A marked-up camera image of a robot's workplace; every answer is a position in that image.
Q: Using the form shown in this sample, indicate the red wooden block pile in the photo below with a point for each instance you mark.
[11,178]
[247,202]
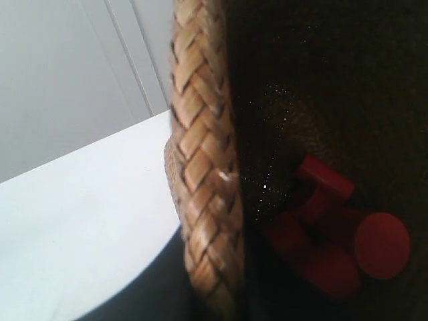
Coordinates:
[315,236]

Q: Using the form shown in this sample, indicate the brown woven wicker basket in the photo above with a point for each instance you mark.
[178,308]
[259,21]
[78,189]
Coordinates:
[257,85]

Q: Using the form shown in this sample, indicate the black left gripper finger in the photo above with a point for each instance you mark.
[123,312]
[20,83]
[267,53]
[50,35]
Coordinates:
[161,292]

